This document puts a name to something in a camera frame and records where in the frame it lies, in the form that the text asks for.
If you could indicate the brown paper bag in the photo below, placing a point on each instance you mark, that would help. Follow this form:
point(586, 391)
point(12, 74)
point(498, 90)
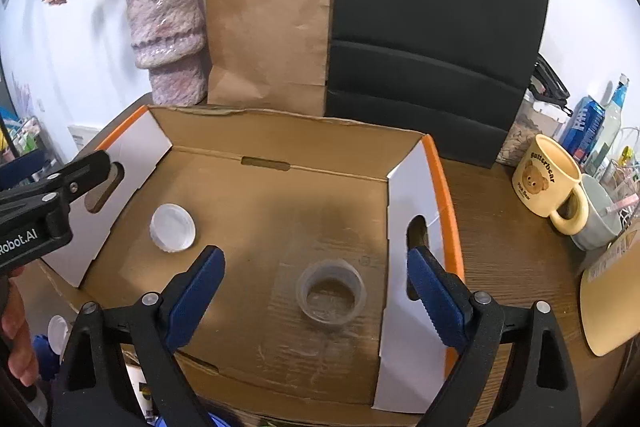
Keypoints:
point(270, 22)

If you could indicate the person's left hand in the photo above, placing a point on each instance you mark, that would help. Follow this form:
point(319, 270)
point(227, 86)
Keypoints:
point(17, 332)

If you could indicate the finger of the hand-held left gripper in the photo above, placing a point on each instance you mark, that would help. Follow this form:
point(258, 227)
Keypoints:
point(75, 177)

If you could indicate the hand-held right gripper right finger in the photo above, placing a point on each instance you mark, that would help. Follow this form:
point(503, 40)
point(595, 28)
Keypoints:
point(430, 287)

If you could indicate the pink textured vase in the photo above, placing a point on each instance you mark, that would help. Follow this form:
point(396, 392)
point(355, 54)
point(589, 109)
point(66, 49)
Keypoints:
point(165, 32)

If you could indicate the glass jar with clip lid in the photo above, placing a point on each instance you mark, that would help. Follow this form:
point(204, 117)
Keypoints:
point(525, 132)

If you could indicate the blue drink can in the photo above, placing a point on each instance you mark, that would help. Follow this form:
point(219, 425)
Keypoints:
point(582, 127)

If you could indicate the printed cardboard box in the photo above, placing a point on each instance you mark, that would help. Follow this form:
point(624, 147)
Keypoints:
point(260, 217)

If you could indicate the grey cup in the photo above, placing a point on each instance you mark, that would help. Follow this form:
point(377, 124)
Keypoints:
point(595, 227)

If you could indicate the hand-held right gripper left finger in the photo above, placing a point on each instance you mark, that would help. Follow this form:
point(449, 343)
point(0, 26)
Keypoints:
point(195, 302)

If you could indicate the yellow bear mug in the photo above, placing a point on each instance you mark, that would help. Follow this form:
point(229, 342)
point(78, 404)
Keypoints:
point(540, 177)

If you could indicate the cluttered storage shelf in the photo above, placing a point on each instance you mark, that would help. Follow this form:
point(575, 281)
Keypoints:
point(20, 142)

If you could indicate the blue plastic object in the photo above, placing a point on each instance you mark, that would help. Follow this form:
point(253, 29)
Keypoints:
point(47, 357)

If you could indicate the beige round mat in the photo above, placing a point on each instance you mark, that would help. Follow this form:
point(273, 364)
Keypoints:
point(610, 307)

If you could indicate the black chair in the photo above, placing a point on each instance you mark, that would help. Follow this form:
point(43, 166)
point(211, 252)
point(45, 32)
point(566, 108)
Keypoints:
point(430, 7)

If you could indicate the clear plastic cup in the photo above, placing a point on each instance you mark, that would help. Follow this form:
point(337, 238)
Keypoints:
point(305, 302)

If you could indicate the white plastic lid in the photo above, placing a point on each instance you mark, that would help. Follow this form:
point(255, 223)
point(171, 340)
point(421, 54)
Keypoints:
point(172, 227)
point(59, 332)

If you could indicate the clear bottle with blue label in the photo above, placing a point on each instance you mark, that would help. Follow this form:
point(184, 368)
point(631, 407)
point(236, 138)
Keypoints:
point(612, 112)

